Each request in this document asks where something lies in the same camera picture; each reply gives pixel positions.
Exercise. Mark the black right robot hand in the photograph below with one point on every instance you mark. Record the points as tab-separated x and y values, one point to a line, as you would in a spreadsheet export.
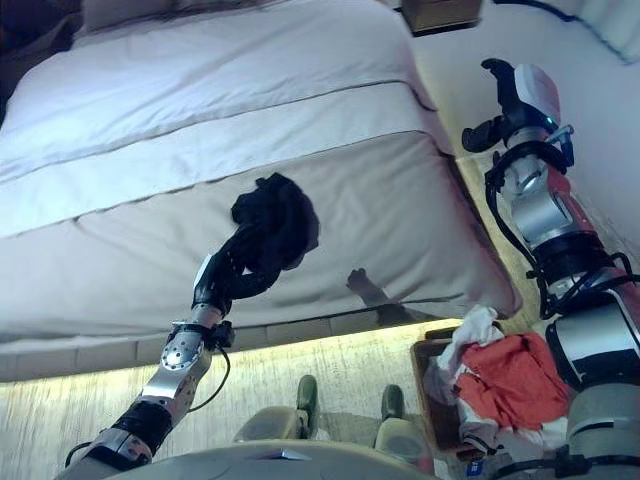
530	95

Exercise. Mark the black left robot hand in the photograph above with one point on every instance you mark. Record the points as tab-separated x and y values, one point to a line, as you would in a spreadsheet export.
220	280

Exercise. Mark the black garment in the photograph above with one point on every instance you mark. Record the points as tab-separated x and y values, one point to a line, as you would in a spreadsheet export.
285	215

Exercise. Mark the white garment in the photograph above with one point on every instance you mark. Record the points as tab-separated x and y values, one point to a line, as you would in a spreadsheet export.
475	327

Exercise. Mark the orange red garment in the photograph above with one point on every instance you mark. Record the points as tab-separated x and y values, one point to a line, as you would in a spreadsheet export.
510	380

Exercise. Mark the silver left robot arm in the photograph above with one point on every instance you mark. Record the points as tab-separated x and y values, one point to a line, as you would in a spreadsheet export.
175	370

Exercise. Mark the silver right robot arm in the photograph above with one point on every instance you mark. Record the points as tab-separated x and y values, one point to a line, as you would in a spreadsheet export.
555	220

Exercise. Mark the bed with white bedding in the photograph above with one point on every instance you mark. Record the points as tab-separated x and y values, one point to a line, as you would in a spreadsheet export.
200	110

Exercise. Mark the brown wicker basket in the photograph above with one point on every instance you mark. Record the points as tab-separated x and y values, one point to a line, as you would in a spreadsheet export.
430	400

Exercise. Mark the white curtain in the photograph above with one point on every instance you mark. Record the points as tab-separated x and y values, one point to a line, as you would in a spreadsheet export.
605	25

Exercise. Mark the brown wooden nightstand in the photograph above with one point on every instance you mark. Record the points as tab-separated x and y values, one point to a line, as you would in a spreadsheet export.
442	15

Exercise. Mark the grey left robot leg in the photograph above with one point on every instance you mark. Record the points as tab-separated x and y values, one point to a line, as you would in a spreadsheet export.
300	410

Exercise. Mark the grey robot leg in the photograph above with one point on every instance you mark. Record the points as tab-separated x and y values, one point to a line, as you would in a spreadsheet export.
300	410
397	425

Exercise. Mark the grey right robot leg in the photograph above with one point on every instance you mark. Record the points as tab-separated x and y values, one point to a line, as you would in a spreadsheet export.
397	425

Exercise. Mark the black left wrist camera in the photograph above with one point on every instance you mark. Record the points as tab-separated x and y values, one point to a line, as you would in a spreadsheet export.
222	336

